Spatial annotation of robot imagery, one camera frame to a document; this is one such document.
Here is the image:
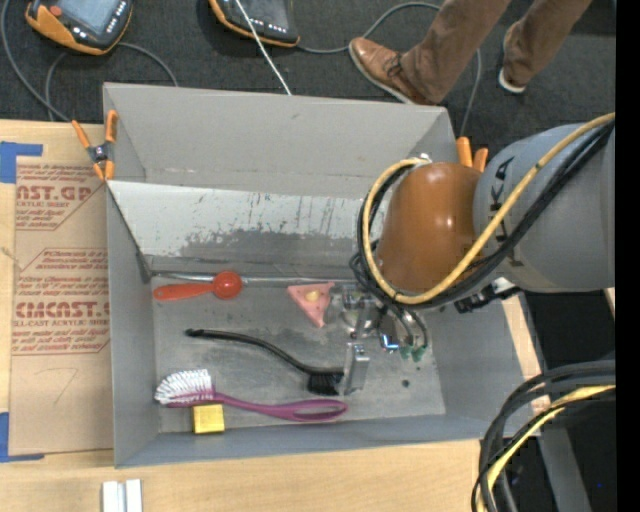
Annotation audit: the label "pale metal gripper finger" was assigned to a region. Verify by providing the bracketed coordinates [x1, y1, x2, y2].
[341, 341, 372, 397]

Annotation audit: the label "pink triangular toy sandwich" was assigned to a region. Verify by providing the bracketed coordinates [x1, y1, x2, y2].
[286, 281, 337, 329]

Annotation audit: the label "red measuring spoon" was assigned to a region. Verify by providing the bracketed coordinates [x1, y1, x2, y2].
[152, 270, 245, 303]

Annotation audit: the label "purple dish brush white bristles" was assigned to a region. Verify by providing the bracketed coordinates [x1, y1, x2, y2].
[153, 368, 349, 423]

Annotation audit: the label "yellow square block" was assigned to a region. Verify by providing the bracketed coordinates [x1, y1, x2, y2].
[192, 403, 226, 435]

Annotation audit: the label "brown cardboard board red print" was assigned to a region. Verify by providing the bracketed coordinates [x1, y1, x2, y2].
[0, 118, 117, 462]

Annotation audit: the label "grey metal bin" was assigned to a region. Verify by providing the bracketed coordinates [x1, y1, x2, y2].
[102, 82, 542, 469]

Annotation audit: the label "black long-handled brush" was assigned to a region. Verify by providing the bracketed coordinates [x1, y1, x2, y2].
[184, 327, 347, 397]

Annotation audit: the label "person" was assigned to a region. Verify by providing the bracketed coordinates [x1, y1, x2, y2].
[348, 0, 594, 106]

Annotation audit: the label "black cylinder on white bracket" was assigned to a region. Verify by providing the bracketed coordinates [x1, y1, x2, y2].
[452, 276, 522, 315]

